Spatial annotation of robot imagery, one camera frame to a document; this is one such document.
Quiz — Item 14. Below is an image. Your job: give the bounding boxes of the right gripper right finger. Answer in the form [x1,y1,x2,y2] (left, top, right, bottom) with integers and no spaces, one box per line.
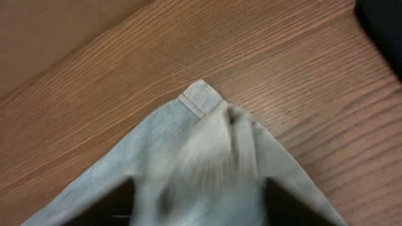
[264,178,335,226]

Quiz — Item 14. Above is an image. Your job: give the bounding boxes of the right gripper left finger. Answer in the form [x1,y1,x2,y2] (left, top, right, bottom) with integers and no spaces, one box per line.
[63,179,135,226]

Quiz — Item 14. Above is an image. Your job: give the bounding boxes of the light blue denim shorts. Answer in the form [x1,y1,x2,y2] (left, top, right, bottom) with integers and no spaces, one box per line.
[26,80,345,225]

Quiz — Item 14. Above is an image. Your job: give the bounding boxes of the black garment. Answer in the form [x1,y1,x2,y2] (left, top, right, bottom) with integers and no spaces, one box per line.
[355,0,401,78]

